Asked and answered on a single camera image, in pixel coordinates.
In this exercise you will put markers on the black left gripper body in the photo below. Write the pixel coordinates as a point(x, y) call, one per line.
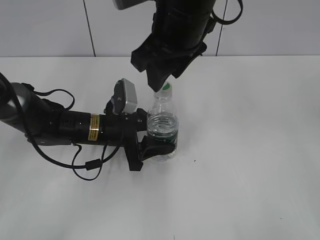
point(119, 130)

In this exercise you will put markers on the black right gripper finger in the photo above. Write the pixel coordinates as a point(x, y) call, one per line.
point(181, 64)
point(157, 74)

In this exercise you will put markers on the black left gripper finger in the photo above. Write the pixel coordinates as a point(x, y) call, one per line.
point(141, 119)
point(156, 149)

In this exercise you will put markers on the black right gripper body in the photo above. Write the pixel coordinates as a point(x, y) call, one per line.
point(152, 49)

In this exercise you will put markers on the clear cestbon water bottle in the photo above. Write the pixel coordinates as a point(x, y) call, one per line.
point(162, 121)

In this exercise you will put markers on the white green bottle cap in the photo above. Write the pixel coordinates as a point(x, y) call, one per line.
point(165, 92)

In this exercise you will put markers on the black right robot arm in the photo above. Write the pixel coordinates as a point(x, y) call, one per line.
point(177, 38)

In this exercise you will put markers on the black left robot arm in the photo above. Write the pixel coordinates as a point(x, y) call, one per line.
point(47, 123)

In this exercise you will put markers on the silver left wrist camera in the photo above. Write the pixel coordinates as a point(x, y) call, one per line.
point(124, 99)

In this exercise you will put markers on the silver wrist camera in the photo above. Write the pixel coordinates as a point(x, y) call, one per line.
point(124, 99)
point(125, 4)

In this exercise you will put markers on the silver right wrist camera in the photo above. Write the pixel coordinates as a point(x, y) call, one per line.
point(125, 4)

